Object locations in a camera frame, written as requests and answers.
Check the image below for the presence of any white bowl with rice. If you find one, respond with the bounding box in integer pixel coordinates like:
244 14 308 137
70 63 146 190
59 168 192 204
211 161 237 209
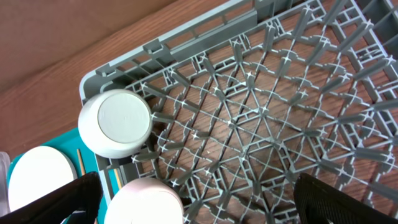
78 89 153 159

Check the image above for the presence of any teal serving tray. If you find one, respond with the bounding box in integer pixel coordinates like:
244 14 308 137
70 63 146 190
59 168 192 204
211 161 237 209
7 128 119 224

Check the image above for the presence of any grey dishwasher rack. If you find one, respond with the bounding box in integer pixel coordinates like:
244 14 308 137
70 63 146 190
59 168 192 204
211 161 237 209
80 0 397 223

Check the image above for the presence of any wooden chopstick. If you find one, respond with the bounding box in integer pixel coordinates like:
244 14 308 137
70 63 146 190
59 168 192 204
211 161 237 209
76 149 86 175
114 169 123 189

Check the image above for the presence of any right wooden chopstick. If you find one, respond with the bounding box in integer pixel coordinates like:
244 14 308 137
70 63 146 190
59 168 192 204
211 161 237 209
114 169 123 189

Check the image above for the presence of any left wooden chopstick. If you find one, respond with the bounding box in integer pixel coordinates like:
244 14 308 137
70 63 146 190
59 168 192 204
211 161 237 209
76 149 86 175

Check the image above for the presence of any clear plastic waste bin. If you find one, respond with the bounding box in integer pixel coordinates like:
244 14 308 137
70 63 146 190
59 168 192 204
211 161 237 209
0 151 10 216

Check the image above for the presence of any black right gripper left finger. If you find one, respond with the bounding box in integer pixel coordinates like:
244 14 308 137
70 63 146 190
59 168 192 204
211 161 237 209
1 171 103 224

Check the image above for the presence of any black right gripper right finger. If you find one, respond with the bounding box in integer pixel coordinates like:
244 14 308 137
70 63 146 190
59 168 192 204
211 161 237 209
294 173 397 224

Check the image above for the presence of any large white plate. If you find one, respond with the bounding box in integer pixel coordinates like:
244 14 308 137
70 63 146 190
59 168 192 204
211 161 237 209
8 146 78 212

